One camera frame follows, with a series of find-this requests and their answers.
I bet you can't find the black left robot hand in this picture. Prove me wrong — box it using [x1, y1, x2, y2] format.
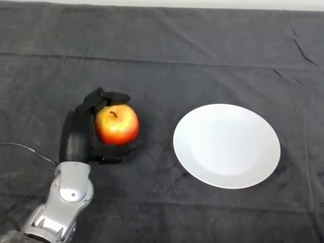
[59, 87, 144, 165]

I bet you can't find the red yellow apple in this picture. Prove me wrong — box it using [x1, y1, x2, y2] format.
[95, 104, 140, 145]

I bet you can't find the white round plate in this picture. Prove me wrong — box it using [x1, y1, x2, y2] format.
[173, 103, 281, 189]

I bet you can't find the black cloth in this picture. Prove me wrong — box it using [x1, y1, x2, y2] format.
[0, 2, 324, 243]

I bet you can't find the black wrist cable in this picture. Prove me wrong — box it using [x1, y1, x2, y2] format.
[0, 142, 58, 166]

